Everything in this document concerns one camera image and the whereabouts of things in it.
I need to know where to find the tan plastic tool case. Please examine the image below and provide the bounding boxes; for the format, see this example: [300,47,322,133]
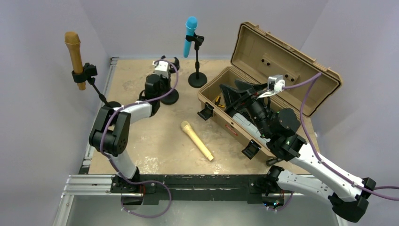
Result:
[198,22,343,157]

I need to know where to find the yellow black tool in case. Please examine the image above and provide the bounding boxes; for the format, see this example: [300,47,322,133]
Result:
[215,96,225,108]

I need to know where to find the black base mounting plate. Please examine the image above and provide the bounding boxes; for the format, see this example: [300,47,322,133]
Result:
[111,174,295,207]

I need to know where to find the black shock mount mic stand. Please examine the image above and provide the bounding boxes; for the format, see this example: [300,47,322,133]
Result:
[160,66,179,105]

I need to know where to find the black stand with blue mic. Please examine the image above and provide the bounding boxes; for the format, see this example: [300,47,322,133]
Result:
[186,33,207,88]

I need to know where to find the black stand with brown mic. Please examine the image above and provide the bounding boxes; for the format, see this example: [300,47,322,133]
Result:
[72,63,121,108]

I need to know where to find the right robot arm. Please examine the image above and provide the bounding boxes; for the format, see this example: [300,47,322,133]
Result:
[220,77,376,223]

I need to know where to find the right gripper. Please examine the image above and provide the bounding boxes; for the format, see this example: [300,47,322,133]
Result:
[220,79,273,138]

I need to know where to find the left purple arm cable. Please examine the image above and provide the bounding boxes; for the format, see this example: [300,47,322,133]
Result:
[98,59,180,185]

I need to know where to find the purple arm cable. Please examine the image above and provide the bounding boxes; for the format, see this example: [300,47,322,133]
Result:
[282,72,399,202]
[98,59,180,185]

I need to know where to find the small black cylinder on table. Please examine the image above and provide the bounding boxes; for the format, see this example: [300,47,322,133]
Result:
[265,158,282,167]

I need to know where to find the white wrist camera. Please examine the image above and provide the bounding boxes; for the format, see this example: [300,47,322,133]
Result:
[258,74,285,99]
[152,60,170,79]

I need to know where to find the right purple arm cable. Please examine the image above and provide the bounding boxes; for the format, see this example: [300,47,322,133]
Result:
[282,72,399,202]

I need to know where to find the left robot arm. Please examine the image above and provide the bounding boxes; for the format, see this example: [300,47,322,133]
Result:
[88,56,180,193]

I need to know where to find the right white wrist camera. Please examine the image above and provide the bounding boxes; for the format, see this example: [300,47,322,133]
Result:
[258,74,285,99]

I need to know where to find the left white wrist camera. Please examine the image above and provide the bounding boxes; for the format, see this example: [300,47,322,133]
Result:
[152,60,170,79]

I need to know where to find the brown gold microphone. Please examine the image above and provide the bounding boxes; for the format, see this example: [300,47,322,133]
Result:
[64,31,83,81]

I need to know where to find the cream beige microphone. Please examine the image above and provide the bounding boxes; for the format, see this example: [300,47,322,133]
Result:
[180,121,214,161]

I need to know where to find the blue microphone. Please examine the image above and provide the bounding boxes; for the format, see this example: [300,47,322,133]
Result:
[183,16,198,58]

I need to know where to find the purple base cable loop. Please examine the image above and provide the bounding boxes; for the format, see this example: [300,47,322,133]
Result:
[120,180,173,219]

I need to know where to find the grey device in case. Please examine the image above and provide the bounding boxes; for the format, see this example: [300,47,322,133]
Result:
[232,113,270,145]

